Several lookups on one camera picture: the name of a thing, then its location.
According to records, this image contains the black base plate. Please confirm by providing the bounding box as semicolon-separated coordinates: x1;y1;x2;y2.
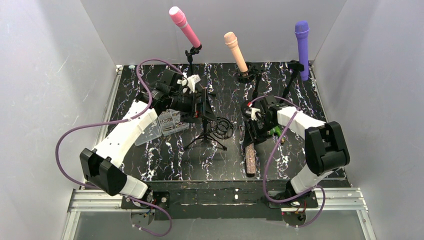
110;178;324;221

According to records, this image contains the purple cable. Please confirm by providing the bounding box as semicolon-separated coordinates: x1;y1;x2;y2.
246;95;327;228
54;58;186;238

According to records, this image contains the aluminium frame rail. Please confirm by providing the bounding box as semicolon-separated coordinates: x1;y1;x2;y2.
61;64;377;240

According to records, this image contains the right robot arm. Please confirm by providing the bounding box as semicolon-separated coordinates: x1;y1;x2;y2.
241;95;351;204

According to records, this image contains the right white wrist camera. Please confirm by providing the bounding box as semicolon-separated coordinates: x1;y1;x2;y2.
245;102;263;121

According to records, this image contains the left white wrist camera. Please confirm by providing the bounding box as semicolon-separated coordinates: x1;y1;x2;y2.
177;74;201;93

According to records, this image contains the black round-base shock-mount stand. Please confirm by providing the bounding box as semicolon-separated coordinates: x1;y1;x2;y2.
236;61;264;118

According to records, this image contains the pink microphone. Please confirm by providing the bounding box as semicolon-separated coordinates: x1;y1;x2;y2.
168;6;202;48

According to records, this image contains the green plastic tool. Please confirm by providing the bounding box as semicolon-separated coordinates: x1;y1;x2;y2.
266;126;282;140

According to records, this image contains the rhinestone glitter microphone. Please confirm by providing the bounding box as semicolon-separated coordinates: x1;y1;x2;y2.
244;143;257;178

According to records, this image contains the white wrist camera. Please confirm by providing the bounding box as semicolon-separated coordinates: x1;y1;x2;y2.
177;74;201;93
245;102;263;121

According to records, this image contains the tall black tripod stand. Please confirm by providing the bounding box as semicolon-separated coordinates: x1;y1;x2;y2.
184;44;203;77

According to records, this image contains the small black shock-mount tripod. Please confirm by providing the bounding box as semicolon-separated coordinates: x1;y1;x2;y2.
183;117;235;151

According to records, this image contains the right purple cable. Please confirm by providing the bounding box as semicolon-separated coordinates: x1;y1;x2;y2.
246;95;327;228

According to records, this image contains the purple microphone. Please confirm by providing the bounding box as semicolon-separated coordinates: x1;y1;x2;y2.
294;20;310;81

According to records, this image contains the clear plastic screw box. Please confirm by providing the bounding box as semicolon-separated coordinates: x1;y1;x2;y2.
134;109;190;146

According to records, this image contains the black round-base clip stand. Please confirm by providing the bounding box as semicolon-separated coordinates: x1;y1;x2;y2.
282;60;305;99

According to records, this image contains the peach microphone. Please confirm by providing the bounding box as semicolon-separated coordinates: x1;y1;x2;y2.
224;31;248;73

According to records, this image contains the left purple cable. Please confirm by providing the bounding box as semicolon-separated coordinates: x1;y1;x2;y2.
54;58;186;238

